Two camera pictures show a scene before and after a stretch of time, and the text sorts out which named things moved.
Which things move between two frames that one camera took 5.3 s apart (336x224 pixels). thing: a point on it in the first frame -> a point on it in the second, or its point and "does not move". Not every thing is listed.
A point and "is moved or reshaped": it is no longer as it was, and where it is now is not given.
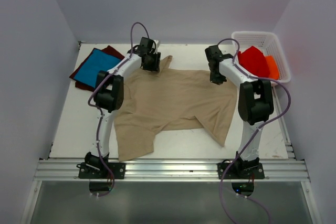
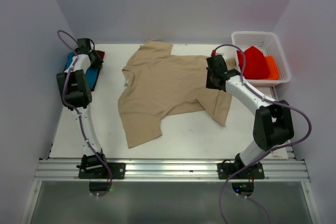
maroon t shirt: [108, 50] -> [101, 54]
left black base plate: [87, 172] does not move
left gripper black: [155, 67] -> [98, 64]
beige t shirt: [154, 100] is moved or reshaped
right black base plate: [241, 170] does not move
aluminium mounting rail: [171, 170] does not move
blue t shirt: [97, 61] is moved or reshaped
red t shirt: [254, 60] does not move
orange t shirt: [273, 68] does not move
